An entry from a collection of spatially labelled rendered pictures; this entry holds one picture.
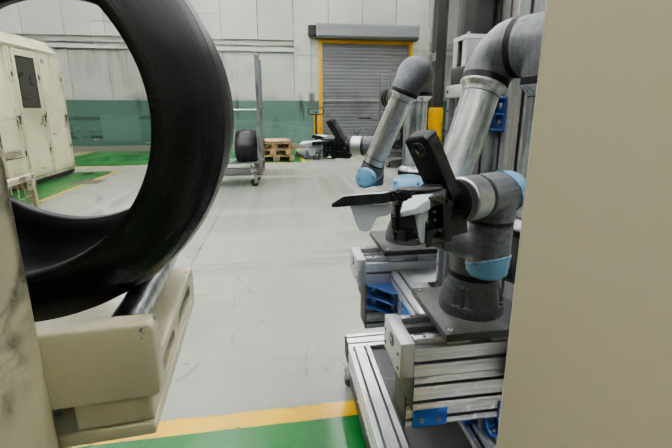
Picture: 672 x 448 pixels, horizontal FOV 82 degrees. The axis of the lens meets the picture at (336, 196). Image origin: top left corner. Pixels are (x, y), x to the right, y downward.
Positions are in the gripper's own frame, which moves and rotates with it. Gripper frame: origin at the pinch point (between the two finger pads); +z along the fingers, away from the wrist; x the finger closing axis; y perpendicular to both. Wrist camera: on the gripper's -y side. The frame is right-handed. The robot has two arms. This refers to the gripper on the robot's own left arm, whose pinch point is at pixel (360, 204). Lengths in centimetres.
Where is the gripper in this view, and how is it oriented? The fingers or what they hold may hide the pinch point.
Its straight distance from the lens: 51.6
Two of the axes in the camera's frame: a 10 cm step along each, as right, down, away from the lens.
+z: -8.3, 1.3, -5.5
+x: -5.6, -0.5, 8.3
